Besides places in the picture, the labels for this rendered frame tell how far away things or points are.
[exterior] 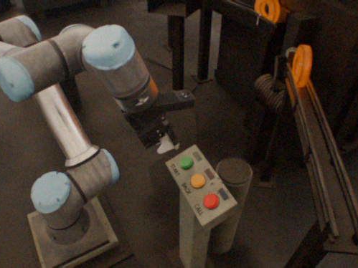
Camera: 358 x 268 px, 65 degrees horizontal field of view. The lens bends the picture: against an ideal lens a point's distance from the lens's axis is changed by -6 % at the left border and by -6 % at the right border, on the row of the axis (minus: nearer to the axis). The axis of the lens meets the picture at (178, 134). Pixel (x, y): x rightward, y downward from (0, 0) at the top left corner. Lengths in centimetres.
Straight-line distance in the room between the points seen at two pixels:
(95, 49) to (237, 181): 61
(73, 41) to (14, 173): 132
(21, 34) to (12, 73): 58
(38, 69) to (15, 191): 123
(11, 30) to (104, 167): 60
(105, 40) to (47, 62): 13
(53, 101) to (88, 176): 31
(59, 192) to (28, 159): 80
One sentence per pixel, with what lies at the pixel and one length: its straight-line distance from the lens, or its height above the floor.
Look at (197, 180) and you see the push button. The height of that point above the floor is 61.
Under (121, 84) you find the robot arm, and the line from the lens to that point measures 58.
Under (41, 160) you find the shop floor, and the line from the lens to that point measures 187.
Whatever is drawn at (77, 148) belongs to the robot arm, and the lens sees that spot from 117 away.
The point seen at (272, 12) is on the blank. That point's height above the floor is 75.
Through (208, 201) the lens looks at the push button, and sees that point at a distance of 80.
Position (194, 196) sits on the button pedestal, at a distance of 83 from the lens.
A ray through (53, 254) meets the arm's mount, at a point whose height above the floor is 15.
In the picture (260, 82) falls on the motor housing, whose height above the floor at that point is 51.
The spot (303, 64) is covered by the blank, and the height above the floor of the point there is 75.
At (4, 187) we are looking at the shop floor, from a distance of 183.
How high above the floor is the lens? 128
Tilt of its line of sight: 44 degrees down
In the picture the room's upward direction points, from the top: straight up
